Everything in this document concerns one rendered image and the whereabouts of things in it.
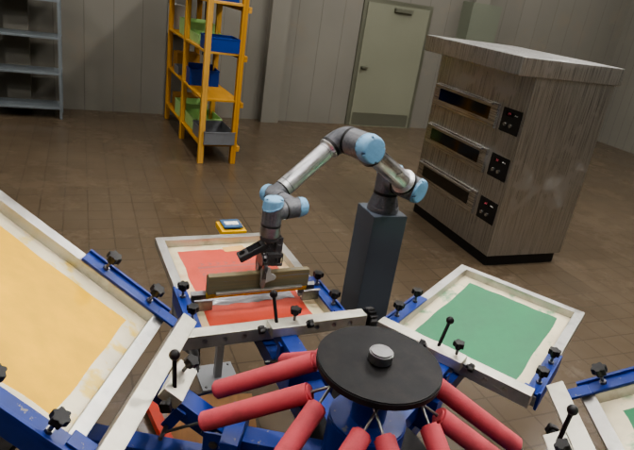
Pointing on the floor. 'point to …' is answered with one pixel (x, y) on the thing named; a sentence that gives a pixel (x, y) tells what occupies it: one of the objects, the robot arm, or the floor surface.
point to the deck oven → (509, 146)
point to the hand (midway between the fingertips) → (258, 282)
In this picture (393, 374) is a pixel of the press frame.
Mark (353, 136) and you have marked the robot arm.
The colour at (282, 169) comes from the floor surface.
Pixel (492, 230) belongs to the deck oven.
